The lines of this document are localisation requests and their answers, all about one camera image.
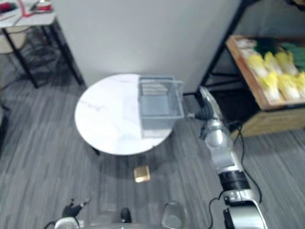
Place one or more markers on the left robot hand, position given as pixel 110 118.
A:
pixel 71 210

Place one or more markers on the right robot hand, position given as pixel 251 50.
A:
pixel 209 108

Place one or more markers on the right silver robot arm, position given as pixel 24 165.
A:
pixel 227 157

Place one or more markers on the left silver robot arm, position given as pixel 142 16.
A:
pixel 65 223

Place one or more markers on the wooden vegetable crate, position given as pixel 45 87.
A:
pixel 267 117

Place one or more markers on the dark robot foot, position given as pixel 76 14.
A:
pixel 125 214

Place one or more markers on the yellow napa cabbage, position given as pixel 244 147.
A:
pixel 256 64
pixel 302 83
pixel 272 62
pixel 287 63
pixel 289 87
pixel 271 86

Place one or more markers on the pale white vegetables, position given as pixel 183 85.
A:
pixel 244 46

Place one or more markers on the gold table base block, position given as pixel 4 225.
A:
pixel 142 174

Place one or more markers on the dark green leafy vegetables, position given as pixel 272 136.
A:
pixel 296 53
pixel 264 46

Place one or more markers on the round white marble table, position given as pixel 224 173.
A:
pixel 107 114

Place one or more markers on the black object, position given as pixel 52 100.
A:
pixel 3 128

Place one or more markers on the red box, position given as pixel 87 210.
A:
pixel 44 6

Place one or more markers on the white table with black legs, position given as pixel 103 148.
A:
pixel 28 19

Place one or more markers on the black metal shelf frame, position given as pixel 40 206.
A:
pixel 220 44

